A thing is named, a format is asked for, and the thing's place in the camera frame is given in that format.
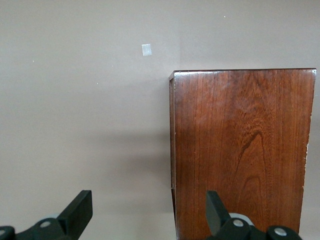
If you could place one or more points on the dark brown wooden cabinet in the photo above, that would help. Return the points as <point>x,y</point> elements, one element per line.
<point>240,150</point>

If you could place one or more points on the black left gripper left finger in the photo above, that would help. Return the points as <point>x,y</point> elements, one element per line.
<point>75,215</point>

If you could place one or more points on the small tape patch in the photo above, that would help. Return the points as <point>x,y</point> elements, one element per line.
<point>146,49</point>

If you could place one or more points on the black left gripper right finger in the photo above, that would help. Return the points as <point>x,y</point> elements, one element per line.
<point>217,220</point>

